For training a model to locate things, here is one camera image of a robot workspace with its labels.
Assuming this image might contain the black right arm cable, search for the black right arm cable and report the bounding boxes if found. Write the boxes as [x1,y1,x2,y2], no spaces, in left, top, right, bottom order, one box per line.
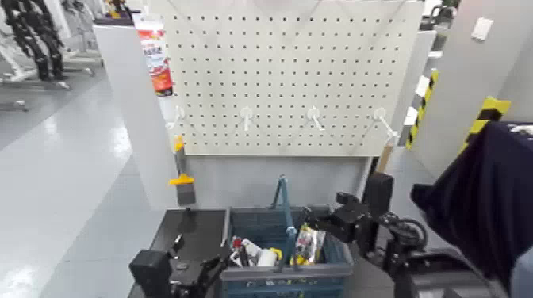
[386,212,429,251]

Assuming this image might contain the yellow black hazard tape strip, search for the yellow black hazard tape strip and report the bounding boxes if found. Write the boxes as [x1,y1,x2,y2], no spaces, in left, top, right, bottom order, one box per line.
[405,68,440,151]
[459,96,512,151]

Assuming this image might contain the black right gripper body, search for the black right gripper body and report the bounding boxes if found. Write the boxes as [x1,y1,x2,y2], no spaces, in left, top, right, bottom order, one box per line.
[328,191,378,254]

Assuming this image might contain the yellow white packaged tool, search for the yellow white packaged tool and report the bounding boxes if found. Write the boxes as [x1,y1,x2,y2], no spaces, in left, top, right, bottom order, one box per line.
[290,223,327,266]

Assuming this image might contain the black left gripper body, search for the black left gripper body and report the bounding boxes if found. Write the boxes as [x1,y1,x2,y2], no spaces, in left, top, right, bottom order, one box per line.
[168,259,209,298]

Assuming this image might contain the black humanoid robot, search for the black humanoid robot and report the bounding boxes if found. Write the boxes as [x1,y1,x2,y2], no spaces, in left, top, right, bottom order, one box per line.
[0,0,67,82]

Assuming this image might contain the white paper label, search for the white paper label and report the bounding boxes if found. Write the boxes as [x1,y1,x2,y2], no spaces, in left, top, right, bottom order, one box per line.
[414,74,431,99]
[403,106,419,128]

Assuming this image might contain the beige perforated pegboard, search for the beige perforated pegboard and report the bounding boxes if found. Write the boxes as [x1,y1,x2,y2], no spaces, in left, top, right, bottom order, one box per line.
[149,0,424,159]

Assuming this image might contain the teal grey folding crate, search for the teal grey folding crate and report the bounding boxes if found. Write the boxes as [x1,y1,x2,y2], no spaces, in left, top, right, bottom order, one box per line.
[220,206,355,298]

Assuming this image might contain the yellow black machine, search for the yellow black machine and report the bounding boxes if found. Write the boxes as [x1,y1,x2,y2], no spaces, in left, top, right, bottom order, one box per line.
[103,0,134,21]

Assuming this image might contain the white pegboard hook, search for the white pegboard hook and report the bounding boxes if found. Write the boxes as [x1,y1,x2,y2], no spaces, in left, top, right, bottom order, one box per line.
[240,106,254,132]
[166,105,186,131]
[373,107,400,144]
[307,106,325,132]

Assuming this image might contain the white wall switch plate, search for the white wall switch plate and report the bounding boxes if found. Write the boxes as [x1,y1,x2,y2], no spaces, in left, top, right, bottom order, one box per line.
[470,17,494,43]

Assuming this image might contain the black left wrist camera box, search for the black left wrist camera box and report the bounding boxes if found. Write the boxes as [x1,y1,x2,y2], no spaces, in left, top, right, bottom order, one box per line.
[128,249,173,298]

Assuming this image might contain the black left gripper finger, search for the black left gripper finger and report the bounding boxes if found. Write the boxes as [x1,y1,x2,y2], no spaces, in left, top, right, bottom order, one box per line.
[201,254,228,288]
[170,233,184,259]

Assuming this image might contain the green trowel wooden handle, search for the green trowel wooden handle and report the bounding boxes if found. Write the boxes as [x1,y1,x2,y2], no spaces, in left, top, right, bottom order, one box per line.
[375,141,396,175]

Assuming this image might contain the person arm navy sleeve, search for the person arm navy sleeve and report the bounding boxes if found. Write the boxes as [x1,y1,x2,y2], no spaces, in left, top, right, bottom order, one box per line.
[409,120,533,298]

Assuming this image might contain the red black white package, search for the red black white package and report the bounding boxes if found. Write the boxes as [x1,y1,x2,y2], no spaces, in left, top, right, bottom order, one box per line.
[228,236,263,267]

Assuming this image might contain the red white sealant tube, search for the red white sealant tube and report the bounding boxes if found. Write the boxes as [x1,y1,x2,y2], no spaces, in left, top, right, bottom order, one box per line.
[132,14,178,126]

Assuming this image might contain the grey yellow paint brush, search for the grey yellow paint brush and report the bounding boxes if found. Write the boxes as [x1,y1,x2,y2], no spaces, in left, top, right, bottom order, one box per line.
[168,135,197,207]

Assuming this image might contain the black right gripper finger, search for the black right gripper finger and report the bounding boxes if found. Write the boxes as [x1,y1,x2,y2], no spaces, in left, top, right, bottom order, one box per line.
[299,216,332,235]
[305,204,334,220]

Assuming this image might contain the black office chair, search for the black office chair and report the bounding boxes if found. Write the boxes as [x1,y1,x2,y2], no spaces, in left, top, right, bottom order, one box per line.
[418,0,459,32]

